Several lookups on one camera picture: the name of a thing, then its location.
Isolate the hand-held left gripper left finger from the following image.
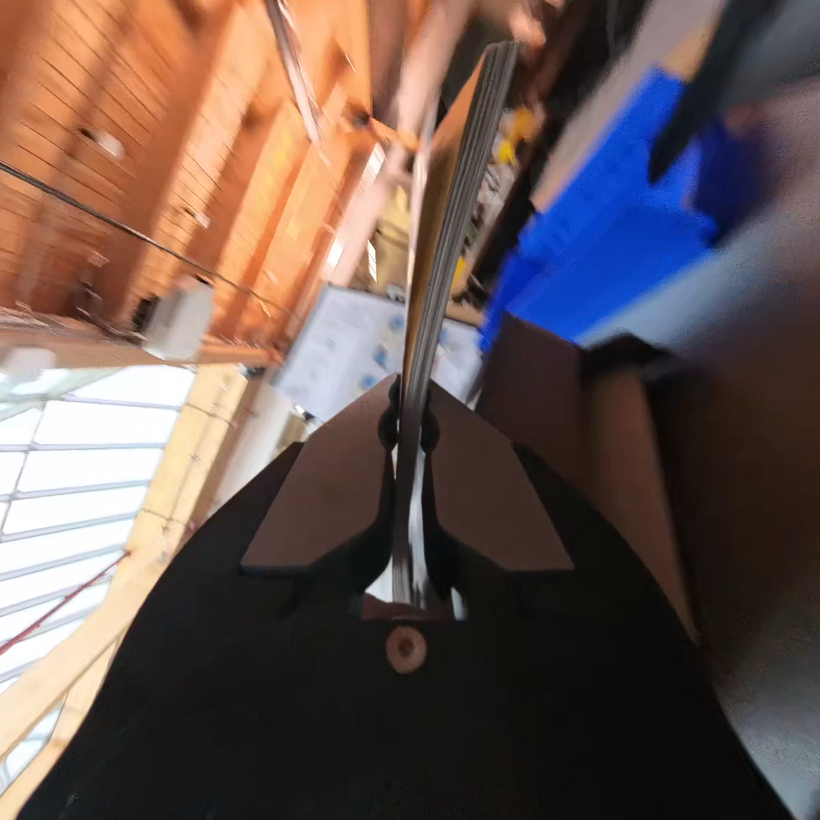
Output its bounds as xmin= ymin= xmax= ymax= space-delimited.
xmin=240 ymin=375 xmax=401 ymax=572

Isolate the brown cardboard box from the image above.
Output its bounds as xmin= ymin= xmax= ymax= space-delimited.
xmin=477 ymin=314 xmax=699 ymax=641

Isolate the white board with blue notes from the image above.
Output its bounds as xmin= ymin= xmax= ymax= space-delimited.
xmin=275 ymin=285 xmax=483 ymax=424

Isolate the thin black ceiling cable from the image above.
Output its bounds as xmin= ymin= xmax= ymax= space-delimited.
xmin=0 ymin=160 xmax=289 ymax=311

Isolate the white ceiling box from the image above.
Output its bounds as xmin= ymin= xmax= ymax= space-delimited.
xmin=144 ymin=282 xmax=215 ymax=361

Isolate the large window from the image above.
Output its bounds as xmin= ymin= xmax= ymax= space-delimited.
xmin=0 ymin=365 xmax=193 ymax=693

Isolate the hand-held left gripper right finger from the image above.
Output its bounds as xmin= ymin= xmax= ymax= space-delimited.
xmin=419 ymin=379 xmax=575 ymax=598

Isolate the car instruction booklet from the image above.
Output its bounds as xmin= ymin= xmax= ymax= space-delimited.
xmin=391 ymin=41 xmax=521 ymax=606

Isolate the blue plastic bin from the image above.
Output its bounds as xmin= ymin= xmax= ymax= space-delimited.
xmin=480 ymin=64 xmax=770 ymax=350

